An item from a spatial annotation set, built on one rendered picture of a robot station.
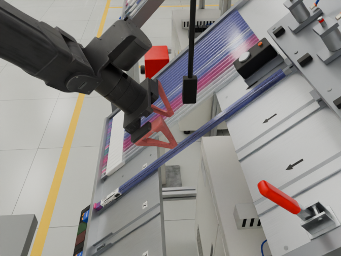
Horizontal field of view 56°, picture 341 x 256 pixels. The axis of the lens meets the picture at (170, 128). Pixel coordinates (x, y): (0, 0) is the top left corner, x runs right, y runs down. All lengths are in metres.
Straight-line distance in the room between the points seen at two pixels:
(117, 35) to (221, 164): 0.65
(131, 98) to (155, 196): 0.21
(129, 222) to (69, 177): 1.28
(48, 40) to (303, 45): 0.36
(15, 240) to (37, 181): 1.03
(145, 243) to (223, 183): 0.44
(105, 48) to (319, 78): 0.31
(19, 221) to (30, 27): 0.67
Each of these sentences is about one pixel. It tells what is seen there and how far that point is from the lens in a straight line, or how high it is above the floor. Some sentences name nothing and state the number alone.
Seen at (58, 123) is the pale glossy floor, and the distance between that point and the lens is 2.37.
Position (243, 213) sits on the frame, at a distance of 0.87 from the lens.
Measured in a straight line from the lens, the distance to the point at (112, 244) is 0.69.
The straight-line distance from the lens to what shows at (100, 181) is 0.85.
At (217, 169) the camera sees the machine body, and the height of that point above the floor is 0.62.
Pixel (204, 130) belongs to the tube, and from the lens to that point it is 0.63.
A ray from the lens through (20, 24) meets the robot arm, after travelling 0.41.
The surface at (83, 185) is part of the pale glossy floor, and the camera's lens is 1.87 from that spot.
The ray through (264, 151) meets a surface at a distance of 0.52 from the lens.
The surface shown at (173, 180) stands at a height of 0.01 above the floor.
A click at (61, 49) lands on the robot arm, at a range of 0.45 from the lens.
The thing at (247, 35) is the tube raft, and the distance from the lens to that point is 0.77.
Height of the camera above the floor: 1.33
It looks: 37 degrees down
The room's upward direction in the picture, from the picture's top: straight up
